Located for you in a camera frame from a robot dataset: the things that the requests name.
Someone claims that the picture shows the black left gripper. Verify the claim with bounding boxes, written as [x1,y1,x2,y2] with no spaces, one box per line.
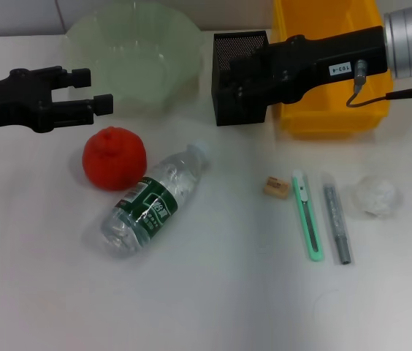
[0,66,115,135]

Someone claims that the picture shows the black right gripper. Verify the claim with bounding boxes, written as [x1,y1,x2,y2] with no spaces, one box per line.
[226,25,393,107]

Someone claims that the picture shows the red-orange toy orange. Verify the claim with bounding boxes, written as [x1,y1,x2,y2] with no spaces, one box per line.
[82,125,148,192]

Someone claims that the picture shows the small beige eraser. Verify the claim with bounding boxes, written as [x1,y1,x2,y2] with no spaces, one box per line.
[263,175,290,200]

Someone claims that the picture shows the clear green-label water bottle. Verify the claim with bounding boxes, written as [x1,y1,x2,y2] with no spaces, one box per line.
[99,139,213,259]

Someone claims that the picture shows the mint green utility knife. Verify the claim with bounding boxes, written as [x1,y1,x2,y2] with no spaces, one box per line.
[291,169,326,263]

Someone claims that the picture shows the white paper ball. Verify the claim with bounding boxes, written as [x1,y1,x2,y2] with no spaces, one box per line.
[353,175,401,219]

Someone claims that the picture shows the black mesh pen holder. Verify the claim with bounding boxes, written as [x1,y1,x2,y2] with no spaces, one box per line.
[211,30,276,127]

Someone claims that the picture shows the pale green glass fruit plate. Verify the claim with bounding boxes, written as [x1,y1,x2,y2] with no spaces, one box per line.
[63,0,204,117]

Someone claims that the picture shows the grey marker pen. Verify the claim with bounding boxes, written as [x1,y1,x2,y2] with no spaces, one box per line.
[321,172,353,265]

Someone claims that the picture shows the yellow plastic bin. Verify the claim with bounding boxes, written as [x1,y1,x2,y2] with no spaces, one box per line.
[272,0,394,139]

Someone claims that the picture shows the grey right arm cable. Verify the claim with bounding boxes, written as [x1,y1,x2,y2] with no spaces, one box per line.
[345,60,412,109]

